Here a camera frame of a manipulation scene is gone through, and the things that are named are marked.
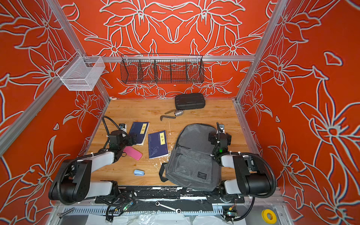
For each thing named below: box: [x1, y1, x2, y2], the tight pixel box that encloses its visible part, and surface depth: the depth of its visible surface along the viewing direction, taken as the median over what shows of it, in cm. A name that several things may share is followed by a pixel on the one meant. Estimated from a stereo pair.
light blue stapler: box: [134, 169, 145, 177], surface depth 81 cm
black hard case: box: [174, 93, 206, 111], surface depth 114 cm
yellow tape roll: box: [261, 209, 278, 225], surface depth 68 cm
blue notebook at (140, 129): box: [128, 121, 150, 146], surface depth 100 cm
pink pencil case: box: [123, 146, 143, 161], surface depth 90 cm
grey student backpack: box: [159, 123, 222, 192], surface depth 83 cm
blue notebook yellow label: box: [148, 130, 169, 160], surface depth 92 cm
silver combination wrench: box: [155, 201, 182, 214], surface depth 71 cm
